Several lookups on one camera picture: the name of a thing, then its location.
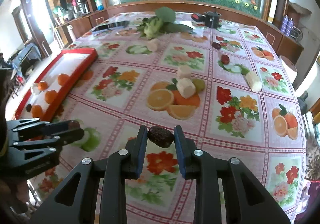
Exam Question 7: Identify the small orange tangerine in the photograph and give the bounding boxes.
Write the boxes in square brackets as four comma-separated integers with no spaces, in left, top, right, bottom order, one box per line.
[44,89,57,104]

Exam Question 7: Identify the dark red jujube date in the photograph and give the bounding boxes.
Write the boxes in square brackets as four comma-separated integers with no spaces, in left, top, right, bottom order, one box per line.
[147,126,175,148]

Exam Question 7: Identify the small green fruit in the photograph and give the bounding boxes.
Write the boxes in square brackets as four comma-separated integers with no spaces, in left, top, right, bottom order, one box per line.
[192,78,206,93]

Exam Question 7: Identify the dark date on tray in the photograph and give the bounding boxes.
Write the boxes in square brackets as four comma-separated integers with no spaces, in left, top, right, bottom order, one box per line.
[25,104,32,112]

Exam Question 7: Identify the orange tangerine on tray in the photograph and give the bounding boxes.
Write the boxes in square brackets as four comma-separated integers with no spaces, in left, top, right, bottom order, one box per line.
[37,81,48,91]
[57,73,69,87]

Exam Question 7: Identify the red rimmed white tray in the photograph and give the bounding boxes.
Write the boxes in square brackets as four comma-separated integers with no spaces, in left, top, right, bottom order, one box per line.
[15,48,98,121]

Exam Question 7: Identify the floral plastic tablecloth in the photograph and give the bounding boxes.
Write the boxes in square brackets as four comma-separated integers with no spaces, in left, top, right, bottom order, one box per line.
[33,13,306,221]

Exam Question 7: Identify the red jujube date far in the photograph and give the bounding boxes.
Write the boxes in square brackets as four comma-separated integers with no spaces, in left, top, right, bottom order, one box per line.
[220,54,230,65]

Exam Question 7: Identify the green leafy vegetable bunch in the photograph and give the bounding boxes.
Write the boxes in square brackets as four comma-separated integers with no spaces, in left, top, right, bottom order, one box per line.
[137,7,193,40]

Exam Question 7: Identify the purple stacked cups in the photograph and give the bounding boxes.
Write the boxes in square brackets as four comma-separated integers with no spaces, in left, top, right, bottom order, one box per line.
[280,15,293,36]

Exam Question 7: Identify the black cylindrical device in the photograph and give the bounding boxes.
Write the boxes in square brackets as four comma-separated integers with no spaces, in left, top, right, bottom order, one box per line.
[204,11,221,29]

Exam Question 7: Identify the red black small box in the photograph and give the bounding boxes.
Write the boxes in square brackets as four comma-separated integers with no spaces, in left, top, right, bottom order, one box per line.
[191,13,205,22]

